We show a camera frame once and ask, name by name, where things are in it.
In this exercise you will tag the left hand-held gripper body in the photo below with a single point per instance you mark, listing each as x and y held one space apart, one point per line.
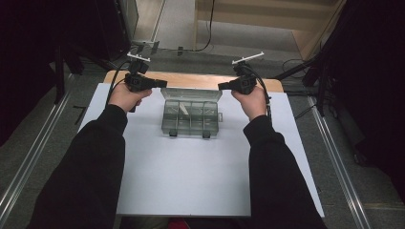
137 81

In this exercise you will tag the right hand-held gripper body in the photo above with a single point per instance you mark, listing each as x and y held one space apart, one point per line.
245 83

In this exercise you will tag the clear grey compartment storage box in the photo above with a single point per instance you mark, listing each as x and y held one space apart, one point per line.
190 122

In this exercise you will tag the person's left hand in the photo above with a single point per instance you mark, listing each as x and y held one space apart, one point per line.
125 98

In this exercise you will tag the person's right hand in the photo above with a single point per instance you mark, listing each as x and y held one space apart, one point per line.
253 103

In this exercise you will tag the grey power strip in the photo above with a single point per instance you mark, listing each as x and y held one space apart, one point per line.
144 42

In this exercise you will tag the dark cabinet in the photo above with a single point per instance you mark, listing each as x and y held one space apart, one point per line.
111 25

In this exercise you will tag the light wooden furniture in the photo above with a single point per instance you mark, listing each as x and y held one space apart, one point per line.
254 16

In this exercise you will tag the black metal stand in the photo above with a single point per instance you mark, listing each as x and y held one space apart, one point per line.
322 86
59 73

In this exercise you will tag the dark curtain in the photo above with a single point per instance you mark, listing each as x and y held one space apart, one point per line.
28 57
375 79

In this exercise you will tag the person's red garment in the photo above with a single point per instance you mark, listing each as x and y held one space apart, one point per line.
178 224

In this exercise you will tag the metal floor rail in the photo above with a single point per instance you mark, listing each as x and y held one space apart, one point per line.
31 156
334 159

